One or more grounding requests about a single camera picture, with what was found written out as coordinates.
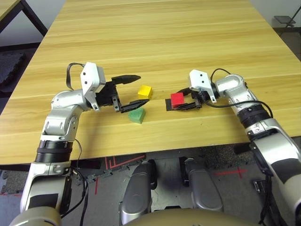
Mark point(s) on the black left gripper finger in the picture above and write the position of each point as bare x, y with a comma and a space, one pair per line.
125, 79
134, 105

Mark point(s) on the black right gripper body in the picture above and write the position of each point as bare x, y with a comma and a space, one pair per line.
202, 96

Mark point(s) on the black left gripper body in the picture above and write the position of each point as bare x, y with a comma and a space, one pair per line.
107, 94

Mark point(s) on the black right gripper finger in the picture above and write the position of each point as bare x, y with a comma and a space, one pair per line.
187, 107
186, 91

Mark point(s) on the green wooden block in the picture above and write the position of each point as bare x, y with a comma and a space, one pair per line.
136, 115

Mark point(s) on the red wooden block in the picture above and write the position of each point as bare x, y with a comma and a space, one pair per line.
177, 99

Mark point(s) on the yellow wooden block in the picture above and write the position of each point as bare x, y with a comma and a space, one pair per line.
144, 91

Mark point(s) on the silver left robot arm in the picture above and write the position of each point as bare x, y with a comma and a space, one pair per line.
61, 110

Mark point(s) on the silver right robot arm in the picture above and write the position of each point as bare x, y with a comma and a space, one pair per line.
256, 122

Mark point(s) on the black square marker patch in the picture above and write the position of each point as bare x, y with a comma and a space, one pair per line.
168, 104

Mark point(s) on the black mat with red lines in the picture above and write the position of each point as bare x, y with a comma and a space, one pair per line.
124, 160

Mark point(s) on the speckled floor mat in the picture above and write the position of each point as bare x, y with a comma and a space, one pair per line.
221, 154
10, 181

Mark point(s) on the grey right robot leg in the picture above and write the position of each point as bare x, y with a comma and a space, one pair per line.
203, 188

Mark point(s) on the grey robot leg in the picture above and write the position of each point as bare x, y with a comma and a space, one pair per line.
136, 193
203, 188

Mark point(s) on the grey left robot leg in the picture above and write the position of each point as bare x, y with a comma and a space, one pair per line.
136, 193

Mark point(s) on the black foam floor mat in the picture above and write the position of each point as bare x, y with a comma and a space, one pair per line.
10, 68

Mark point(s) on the black box on floor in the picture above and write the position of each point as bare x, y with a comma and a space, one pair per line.
259, 187

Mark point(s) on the tan robot torso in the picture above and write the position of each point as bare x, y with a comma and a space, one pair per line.
188, 219

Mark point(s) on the black stand with tray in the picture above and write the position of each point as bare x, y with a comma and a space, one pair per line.
284, 20

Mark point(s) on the wooden side table black legs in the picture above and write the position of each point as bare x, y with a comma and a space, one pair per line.
7, 5

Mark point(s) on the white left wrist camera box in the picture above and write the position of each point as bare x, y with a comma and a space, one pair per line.
90, 77

